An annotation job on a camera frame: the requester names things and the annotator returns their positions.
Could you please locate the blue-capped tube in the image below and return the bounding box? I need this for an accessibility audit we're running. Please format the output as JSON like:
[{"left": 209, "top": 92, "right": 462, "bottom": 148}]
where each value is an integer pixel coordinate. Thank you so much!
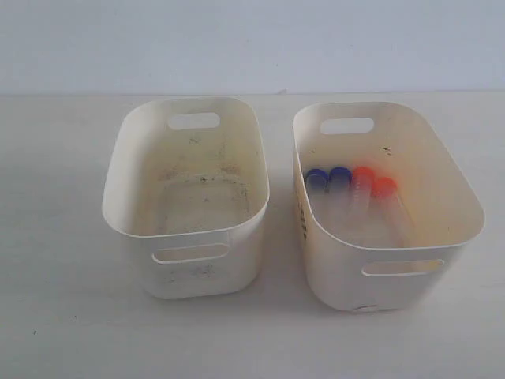
[
  {"left": 305, "top": 168, "right": 329, "bottom": 201},
  {"left": 328, "top": 167, "right": 352, "bottom": 207}
]

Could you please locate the orange-capped tube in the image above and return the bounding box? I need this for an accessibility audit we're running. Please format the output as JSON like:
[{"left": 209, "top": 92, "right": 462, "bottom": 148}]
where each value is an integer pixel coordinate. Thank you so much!
[
  {"left": 349, "top": 167, "right": 375, "bottom": 223},
  {"left": 372, "top": 177, "right": 413, "bottom": 247}
]

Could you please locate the white plastic bin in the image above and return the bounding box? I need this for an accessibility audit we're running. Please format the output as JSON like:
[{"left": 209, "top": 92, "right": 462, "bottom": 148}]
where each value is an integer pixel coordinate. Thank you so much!
[
  {"left": 102, "top": 96, "right": 270, "bottom": 299},
  {"left": 293, "top": 102, "right": 484, "bottom": 312}
]

